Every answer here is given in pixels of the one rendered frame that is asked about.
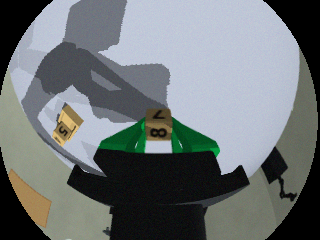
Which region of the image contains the tan wooden number cube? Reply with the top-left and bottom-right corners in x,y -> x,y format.
145,109 -> 173,141
52,122 -> 72,147

